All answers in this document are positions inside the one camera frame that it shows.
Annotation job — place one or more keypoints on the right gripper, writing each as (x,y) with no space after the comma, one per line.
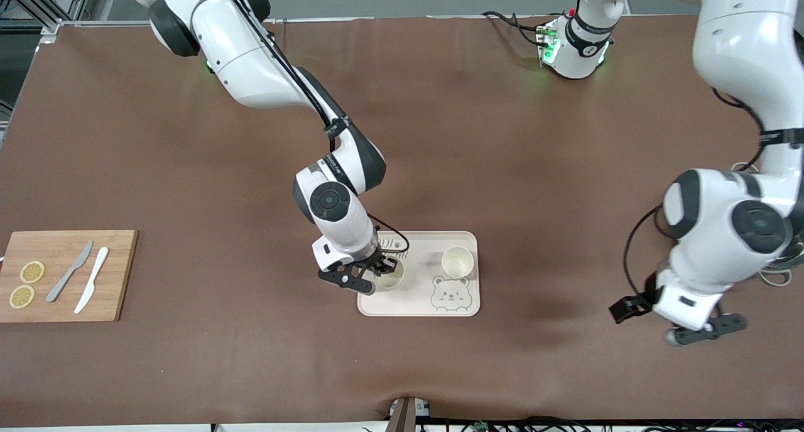
(379,264)

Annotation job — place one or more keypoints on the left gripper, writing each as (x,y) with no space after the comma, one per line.
(628,307)

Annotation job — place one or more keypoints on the white plastic cup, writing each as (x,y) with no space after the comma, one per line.
(391,281)
(456,262)

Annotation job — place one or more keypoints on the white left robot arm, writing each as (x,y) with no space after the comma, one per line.
(741,43)

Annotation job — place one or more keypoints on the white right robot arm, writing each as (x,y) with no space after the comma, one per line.
(251,74)

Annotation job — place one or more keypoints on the white tray with bear print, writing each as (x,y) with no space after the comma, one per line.
(414,303)

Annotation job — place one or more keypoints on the grey-green cooking pot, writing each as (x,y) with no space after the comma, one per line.
(762,272)

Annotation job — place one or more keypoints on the glass pot lid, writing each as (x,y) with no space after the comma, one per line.
(793,256)

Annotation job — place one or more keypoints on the brown table mat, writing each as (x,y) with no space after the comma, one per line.
(188,168)

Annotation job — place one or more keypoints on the bamboo cutting board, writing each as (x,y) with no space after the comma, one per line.
(116,294)

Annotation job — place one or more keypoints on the white plastic knife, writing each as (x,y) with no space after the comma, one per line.
(94,275)

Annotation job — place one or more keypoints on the grey plastic knife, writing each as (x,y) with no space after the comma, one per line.
(75,266)

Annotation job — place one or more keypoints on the lemon slice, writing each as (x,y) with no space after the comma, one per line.
(22,297)
(32,272)

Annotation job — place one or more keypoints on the grey mount post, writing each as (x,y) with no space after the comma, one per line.
(405,416)

